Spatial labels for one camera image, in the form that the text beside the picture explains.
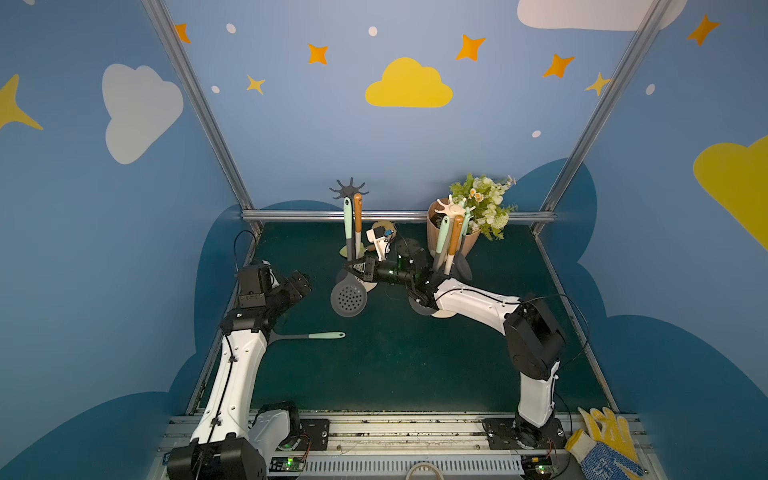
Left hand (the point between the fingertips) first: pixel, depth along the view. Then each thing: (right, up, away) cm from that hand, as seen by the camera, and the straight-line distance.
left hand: (305, 283), depth 80 cm
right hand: (+13, +5, -2) cm, 14 cm away
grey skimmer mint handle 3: (+45, +5, +8) cm, 46 cm away
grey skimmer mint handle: (+12, -4, 0) cm, 13 cm away
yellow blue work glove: (+76, -40, -8) cm, 86 cm away
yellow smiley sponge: (+23, +18, +38) cm, 48 cm away
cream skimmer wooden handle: (+18, +1, -7) cm, 19 cm away
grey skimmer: (-14, -18, +13) cm, 26 cm away
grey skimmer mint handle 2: (+36, +12, -8) cm, 38 cm away
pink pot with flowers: (+53, +19, +8) cm, 57 cm away
